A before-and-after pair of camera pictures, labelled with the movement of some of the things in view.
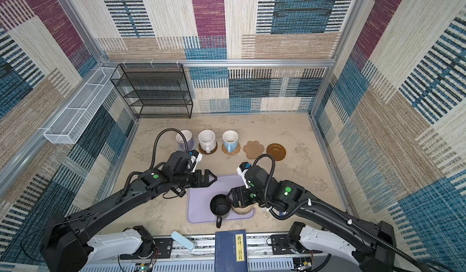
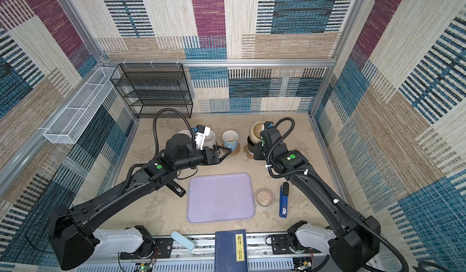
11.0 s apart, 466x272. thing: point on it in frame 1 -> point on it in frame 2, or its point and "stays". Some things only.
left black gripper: x=198 y=182 -> x=214 y=159
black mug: x=220 y=206 -> x=250 y=144
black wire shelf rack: x=155 y=90 stays
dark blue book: x=230 y=251 stays
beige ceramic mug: x=244 y=210 -> x=254 y=132
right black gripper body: x=248 y=197 -> x=260 y=152
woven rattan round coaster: x=233 y=152 stays
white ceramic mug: x=207 y=140 stays
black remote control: x=179 y=191 stays
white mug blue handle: x=230 y=140 stays
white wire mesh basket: x=65 y=127 stays
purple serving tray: x=199 y=199 stays
